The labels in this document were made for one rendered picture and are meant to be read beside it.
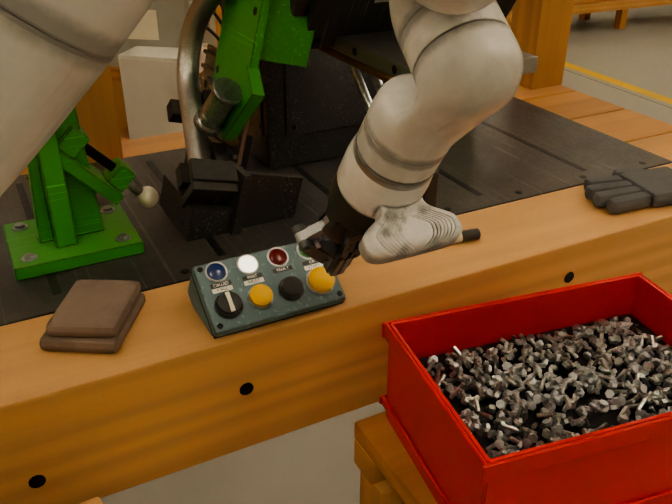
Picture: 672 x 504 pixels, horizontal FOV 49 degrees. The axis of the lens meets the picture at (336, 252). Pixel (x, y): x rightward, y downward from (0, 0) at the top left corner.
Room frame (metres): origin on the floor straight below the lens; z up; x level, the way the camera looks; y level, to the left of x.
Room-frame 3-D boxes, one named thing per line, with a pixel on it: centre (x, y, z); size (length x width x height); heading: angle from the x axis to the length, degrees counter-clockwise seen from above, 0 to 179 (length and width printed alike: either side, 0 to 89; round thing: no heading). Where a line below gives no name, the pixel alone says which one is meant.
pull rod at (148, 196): (0.86, 0.26, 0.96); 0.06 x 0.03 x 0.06; 117
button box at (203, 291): (0.69, 0.08, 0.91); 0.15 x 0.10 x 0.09; 117
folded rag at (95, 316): (0.64, 0.25, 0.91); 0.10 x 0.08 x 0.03; 175
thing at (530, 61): (0.99, -0.07, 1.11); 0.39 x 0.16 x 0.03; 27
